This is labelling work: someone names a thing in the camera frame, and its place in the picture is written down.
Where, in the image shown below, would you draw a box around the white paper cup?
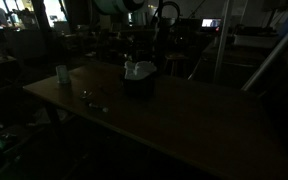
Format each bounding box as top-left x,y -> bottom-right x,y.
55,64 -> 72,85

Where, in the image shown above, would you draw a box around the black box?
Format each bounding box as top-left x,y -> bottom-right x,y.
121,69 -> 158,100

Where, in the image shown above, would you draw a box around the small metallic objects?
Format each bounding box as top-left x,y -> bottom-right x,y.
87,102 -> 110,114

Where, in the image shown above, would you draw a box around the lit monitor screen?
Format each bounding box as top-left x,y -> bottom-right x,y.
201,18 -> 223,29

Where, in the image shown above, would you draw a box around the silver metal pole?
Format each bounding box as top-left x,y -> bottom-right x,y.
213,0 -> 234,83

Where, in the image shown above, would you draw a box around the wooden stool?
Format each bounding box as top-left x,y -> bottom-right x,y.
163,53 -> 190,78

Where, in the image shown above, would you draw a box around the black vertical stand pole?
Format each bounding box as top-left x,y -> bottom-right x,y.
154,0 -> 167,77

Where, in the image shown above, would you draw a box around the grey slanted tripod leg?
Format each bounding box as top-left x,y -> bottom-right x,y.
240,15 -> 288,92

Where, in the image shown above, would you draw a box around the white towel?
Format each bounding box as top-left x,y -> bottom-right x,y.
123,60 -> 158,81

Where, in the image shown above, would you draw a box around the crumpled clear wrapper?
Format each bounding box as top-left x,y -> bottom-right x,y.
79,89 -> 94,101

